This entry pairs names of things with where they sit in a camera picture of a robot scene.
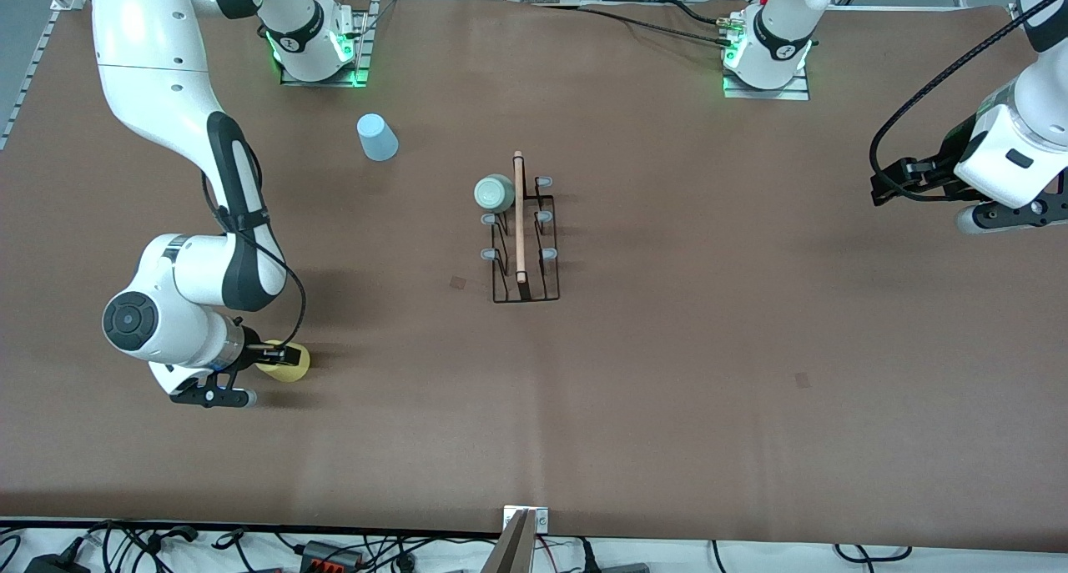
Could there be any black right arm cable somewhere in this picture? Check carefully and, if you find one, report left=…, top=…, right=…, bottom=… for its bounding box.
left=203, top=168, right=307, bottom=350

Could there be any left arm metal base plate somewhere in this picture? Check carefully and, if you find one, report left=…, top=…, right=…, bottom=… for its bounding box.
left=722, top=64, right=811, bottom=101

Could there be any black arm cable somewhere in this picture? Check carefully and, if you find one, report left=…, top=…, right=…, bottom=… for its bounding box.
left=868, top=8, right=1068, bottom=203
left=203, top=168, right=307, bottom=350

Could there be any light blue plastic cup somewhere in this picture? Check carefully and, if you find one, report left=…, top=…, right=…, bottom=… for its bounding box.
left=356, top=113, right=400, bottom=163

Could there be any looped black cable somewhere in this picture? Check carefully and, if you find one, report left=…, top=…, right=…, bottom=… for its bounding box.
left=834, top=544, right=914, bottom=562

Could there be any short black cable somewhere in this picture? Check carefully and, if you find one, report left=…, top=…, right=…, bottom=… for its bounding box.
left=663, top=0, right=723, bottom=27

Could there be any brown table mat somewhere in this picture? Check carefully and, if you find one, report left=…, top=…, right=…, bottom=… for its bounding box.
left=0, top=0, right=1068, bottom=553

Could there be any pale green plastic cup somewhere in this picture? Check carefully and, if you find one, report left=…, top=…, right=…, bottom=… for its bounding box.
left=473, top=173, right=516, bottom=216

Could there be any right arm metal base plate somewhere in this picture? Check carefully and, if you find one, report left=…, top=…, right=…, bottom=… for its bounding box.
left=280, top=0, right=372, bottom=88

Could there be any long black cable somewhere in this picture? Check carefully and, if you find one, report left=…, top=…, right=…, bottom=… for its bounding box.
left=534, top=3, right=735, bottom=48

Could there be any black wire cup holder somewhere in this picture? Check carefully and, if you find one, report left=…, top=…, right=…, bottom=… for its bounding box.
left=481, top=150, right=562, bottom=304

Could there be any black power adapter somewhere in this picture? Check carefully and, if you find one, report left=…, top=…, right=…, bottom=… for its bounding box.
left=25, top=552, right=88, bottom=573

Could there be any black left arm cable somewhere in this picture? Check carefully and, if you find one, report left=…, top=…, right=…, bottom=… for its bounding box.
left=868, top=8, right=1068, bottom=203

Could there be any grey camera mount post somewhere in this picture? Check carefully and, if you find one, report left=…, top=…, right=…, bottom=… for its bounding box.
left=482, top=506, right=550, bottom=573

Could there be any yellow plastic cup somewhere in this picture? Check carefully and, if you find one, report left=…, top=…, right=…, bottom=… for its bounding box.
left=254, top=340, right=311, bottom=384

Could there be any black red connector box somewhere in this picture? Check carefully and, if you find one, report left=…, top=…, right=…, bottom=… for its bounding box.
left=300, top=540, right=364, bottom=570

